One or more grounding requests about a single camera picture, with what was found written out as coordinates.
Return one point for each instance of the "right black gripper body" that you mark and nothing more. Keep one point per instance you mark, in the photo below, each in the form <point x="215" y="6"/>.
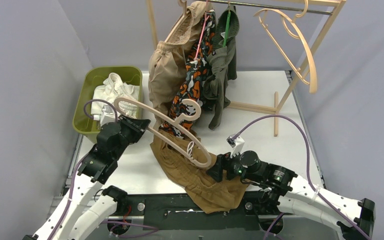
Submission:
<point x="234" y="166"/>

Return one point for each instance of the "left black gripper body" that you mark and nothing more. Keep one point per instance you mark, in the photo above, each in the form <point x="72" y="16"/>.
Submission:
<point x="134" y="125"/>

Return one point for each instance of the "white shorts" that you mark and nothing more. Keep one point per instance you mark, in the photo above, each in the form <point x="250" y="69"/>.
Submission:
<point x="113" y="87"/>

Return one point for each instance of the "olive green plastic basket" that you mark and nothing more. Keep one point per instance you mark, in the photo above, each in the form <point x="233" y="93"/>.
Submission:
<point x="94" y="78"/>

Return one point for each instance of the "camouflage patterned shorts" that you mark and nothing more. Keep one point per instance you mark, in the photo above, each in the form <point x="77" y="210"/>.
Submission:
<point x="197" y="72"/>

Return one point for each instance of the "dark green shorts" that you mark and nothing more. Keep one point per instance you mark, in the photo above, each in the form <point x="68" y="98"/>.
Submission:
<point x="223" y="62"/>

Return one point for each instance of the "green hanger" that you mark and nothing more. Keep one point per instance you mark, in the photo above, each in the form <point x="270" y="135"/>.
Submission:
<point x="227" y="25"/>

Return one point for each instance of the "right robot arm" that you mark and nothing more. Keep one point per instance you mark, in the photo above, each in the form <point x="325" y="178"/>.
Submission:
<point x="289" y="193"/>

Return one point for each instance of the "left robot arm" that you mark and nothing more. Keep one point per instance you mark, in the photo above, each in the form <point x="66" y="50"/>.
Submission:
<point x="86" y="204"/>

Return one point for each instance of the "beige shorts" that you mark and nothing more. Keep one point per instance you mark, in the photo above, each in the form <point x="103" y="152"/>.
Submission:
<point x="167" y="65"/>

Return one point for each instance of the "pink hanger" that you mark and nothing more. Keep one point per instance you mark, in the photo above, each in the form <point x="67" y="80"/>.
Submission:
<point x="202" y="30"/>

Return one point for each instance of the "wooden clothes rack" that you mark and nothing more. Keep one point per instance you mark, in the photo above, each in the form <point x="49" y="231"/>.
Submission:
<point x="306" y="72"/>

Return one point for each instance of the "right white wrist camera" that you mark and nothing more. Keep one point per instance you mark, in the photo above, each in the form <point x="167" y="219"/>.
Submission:
<point x="237" y="144"/>

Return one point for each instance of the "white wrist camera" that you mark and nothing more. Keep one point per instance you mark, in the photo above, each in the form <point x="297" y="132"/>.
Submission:
<point x="237" y="144"/>
<point x="104" y="115"/>

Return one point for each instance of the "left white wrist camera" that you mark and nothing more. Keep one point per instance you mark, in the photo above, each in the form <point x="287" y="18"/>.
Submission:
<point x="104" y="115"/>

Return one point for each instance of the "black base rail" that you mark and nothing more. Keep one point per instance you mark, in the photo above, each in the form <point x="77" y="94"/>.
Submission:
<point x="175" y="212"/>

